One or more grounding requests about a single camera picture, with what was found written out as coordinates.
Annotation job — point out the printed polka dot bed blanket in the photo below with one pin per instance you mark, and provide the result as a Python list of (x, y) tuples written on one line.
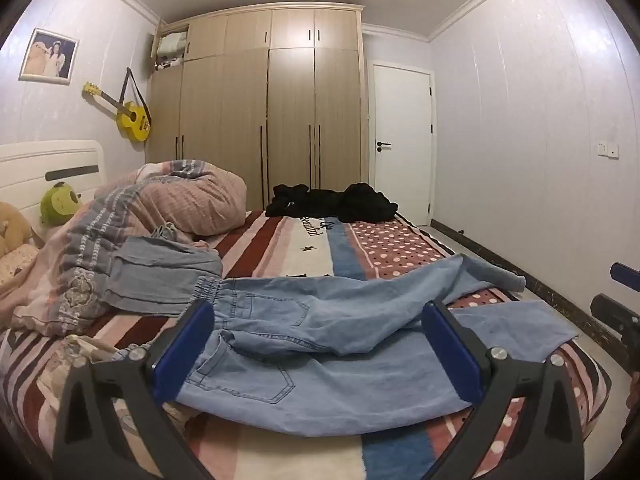
[(310, 255)]

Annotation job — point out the folded bedding in wardrobe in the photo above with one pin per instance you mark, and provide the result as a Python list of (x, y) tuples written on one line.
[(171, 47)]

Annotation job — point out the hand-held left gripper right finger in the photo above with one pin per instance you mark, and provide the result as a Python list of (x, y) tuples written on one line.
[(452, 355)]

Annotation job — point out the grey-blue denim garment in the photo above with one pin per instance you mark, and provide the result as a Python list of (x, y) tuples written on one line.
[(160, 270)]

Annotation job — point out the yellow guitar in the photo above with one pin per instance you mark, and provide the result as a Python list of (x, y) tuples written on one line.
[(132, 122)]

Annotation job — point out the white wall socket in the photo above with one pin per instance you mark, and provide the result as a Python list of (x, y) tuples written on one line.
[(607, 148)]

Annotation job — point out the green plush toy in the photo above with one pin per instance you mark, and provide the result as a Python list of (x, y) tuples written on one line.
[(59, 202)]

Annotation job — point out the wooden wardrobe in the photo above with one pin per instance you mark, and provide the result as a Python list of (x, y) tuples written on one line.
[(290, 110)]

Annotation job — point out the black clothes pile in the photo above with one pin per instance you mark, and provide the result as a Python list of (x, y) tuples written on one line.
[(330, 202)]

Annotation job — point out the floral pillow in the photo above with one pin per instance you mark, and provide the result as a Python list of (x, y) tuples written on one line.
[(17, 265)]

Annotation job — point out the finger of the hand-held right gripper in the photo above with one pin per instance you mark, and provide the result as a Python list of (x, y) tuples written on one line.
[(627, 274), (617, 317)]

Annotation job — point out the dark baseboard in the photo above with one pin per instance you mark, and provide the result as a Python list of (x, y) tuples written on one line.
[(525, 272)]

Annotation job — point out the brown plush toy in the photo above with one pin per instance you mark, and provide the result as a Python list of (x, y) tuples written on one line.
[(12, 227)]

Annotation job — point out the white bed headboard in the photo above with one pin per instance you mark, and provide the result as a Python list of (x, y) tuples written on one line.
[(30, 160)]

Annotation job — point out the light blue jeans pants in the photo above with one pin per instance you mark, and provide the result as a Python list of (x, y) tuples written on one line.
[(325, 320)]

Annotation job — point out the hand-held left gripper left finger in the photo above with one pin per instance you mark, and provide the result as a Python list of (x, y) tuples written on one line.
[(182, 355)]

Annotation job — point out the framed wall picture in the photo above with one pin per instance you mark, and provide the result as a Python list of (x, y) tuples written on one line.
[(49, 55)]

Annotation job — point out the white door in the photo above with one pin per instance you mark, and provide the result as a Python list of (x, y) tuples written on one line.
[(402, 135)]

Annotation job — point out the pink striped quilt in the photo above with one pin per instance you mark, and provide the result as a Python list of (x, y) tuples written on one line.
[(165, 195)]

